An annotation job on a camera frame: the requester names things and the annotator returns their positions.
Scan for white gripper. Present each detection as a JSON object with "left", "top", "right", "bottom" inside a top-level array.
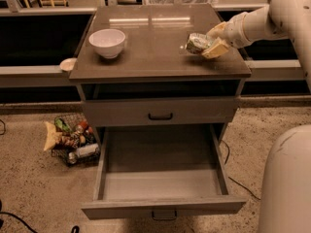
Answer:
[{"left": 201, "top": 12, "right": 252, "bottom": 59}]

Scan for silver green 7up can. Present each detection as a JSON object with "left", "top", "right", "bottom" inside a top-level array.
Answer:
[{"left": 186, "top": 33, "right": 215, "bottom": 54}]

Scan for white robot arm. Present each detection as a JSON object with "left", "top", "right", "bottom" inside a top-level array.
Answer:
[{"left": 208, "top": 0, "right": 311, "bottom": 233}]

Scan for closed grey top drawer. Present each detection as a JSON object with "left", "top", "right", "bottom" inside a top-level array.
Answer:
[{"left": 82, "top": 97, "right": 238, "bottom": 127}]

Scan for grey drawer cabinet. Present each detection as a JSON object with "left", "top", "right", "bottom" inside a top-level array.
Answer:
[{"left": 70, "top": 4, "right": 251, "bottom": 135}]

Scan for open grey middle drawer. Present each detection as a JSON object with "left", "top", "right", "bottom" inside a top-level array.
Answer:
[{"left": 82, "top": 124, "right": 246, "bottom": 220}]

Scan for white ceramic bowl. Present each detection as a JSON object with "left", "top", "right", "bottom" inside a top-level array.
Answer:
[{"left": 88, "top": 29, "right": 126, "bottom": 59}]

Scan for clear plastic bottle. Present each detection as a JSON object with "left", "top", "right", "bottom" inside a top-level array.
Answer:
[{"left": 75, "top": 144, "right": 99, "bottom": 158}]

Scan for yellow chip bag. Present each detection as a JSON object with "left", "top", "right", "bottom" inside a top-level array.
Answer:
[{"left": 44, "top": 121, "right": 62, "bottom": 150}]

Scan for black floor cable right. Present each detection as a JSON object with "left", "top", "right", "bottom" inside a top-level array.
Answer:
[{"left": 221, "top": 139, "right": 261, "bottom": 202}]

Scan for black floor cable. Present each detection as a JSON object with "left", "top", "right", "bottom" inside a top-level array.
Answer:
[
  {"left": 221, "top": 139, "right": 261, "bottom": 202},
  {"left": 0, "top": 198, "right": 81, "bottom": 233}
]

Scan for black wire basket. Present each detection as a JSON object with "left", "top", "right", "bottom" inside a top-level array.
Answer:
[{"left": 51, "top": 113, "right": 100, "bottom": 166}]

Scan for black floor cable left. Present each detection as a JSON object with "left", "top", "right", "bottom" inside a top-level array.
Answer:
[{"left": 0, "top": 198, "right": 81, "bottom": 233}]

